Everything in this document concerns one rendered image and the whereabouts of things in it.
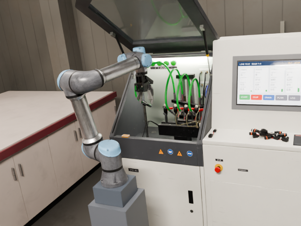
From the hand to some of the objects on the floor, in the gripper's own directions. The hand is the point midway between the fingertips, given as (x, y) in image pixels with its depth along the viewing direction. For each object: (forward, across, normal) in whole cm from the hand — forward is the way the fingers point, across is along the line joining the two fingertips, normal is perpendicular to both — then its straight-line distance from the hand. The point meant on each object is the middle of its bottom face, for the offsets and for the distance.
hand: (146, 102), depth 213 cm
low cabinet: (+122, -222, +52) cm, 258 cm away
